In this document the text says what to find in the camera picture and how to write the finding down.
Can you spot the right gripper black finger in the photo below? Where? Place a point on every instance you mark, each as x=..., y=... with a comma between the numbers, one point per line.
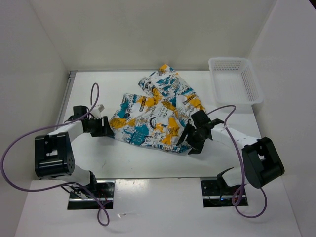
x=188, y=131
x=196, y=147

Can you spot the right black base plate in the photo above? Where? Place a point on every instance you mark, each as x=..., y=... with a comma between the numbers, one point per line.
x=215, y=196

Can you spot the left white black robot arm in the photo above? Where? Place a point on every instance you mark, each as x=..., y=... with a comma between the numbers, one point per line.
x=54, y=157

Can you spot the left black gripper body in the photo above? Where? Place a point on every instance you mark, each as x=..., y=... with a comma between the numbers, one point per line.
x=95, y=128

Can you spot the white perforated plastic basket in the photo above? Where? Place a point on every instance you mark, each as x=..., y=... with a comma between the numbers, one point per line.
x=234, y=81

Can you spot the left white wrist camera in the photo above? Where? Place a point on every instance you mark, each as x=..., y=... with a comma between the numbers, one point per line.
x=96, y=112

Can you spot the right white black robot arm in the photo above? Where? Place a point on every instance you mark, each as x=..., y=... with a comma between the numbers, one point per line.
x=260, y=161

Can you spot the white teal yellow patterned shorts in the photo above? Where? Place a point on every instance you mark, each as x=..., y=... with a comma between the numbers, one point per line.
x=158, y=118

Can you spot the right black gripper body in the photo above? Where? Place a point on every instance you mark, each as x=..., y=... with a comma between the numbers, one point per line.
x=196, y=135

